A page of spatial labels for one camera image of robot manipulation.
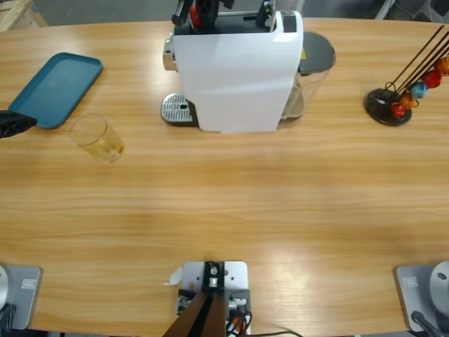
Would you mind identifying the white paper tag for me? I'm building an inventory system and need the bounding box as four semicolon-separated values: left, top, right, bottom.
163;265;184;286

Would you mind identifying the drip tray with metal grille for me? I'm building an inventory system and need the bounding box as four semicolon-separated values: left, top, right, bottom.
160;92;198;128

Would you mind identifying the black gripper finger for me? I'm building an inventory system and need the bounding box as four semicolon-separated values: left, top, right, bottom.
0;110;38;139

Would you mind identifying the clear water tank dark lid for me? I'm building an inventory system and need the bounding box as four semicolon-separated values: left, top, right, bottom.
283;30;337;122

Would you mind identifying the clear drinking glass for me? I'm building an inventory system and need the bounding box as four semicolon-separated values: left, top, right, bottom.
68;112;126;164

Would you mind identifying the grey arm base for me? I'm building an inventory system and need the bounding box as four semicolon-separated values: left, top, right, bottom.
394;260;449;333
0;265;43;331

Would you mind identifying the white metal frame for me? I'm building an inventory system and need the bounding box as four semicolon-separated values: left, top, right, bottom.
373;0;396;20

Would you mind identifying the dark camera mount post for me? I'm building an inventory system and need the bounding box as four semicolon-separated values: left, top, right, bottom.
163;260;227;337

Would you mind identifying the blue coffee capsule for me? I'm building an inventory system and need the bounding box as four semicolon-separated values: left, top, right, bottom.
410;81;429;99

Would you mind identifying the white capsule coffee machine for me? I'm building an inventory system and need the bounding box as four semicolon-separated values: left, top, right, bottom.
161;9;305;135

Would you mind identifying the black base cable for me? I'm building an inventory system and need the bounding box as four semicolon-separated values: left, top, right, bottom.
0;303;17;331
410;310;445;337

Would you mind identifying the black cable at mount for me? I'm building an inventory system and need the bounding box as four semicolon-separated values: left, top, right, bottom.
224;310;302;337

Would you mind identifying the wooden pallet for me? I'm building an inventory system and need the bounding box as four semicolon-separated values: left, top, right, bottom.
0;0;48;32

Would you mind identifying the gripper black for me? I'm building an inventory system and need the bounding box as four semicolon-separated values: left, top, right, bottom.
170;0;235;29

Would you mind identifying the teal plastic tray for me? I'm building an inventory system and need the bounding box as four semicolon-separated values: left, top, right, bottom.
7;52;104;130

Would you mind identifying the black capsule holder with rods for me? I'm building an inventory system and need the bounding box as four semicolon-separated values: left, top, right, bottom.
363;24;449;126

